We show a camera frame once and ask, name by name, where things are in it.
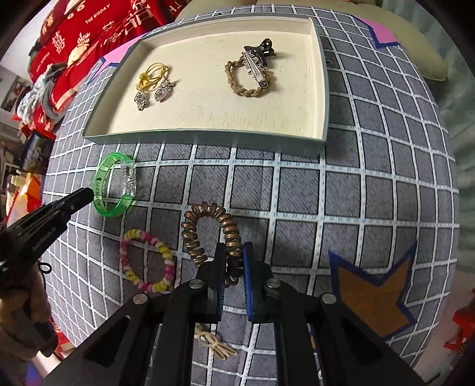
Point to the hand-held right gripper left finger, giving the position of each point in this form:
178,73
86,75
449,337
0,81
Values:
219,293

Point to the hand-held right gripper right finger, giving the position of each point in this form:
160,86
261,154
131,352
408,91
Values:
248,282

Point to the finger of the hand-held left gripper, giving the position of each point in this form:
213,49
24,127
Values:
76,198

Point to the green translucent bangle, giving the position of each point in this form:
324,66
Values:
100,193

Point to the silver earring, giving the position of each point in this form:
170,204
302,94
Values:
163,91
141,101

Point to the cream shallow box tray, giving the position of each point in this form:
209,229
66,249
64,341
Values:
222,104

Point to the silver metal hair clip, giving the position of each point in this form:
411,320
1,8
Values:
256,70

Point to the black claw hair clip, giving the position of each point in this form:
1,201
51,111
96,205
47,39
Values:
265,46

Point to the person's left hand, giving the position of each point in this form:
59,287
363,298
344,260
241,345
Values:
37,300

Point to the orange bag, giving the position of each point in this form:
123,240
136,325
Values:
20,193

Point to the tan knotted tassel clip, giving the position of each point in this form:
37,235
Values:
217,345

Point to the blue printed box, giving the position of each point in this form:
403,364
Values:
37,152

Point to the grey clothes pile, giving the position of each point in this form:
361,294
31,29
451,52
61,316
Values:
35,92

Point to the beige round plush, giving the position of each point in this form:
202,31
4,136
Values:
76,54

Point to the red plastic stool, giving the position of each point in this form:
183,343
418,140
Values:
460,330

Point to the pale green armchair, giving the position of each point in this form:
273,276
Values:
415,44

